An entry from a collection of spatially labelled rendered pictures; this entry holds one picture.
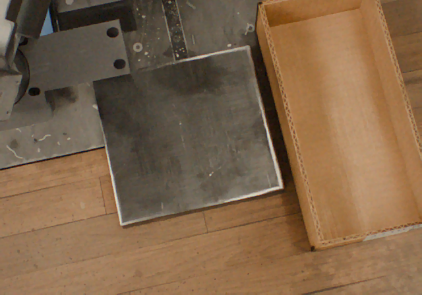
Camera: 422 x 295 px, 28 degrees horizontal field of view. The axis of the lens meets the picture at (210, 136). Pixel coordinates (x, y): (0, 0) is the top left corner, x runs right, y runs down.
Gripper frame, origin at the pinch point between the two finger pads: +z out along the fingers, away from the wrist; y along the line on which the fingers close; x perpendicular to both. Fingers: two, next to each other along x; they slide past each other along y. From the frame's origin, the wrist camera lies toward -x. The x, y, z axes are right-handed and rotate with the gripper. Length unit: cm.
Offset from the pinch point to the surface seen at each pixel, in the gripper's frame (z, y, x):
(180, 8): 13.2, 1.6, -16.8
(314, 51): 9.3, -5.7, -29.8
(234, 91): 6.8, -7.8, -20.2
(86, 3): 5.1, 4.1, -7.3
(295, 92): 7.7, -9.3, -26.7
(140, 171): 4.2, -13.5, -8.9
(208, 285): 0.9, -25.7, -13.3
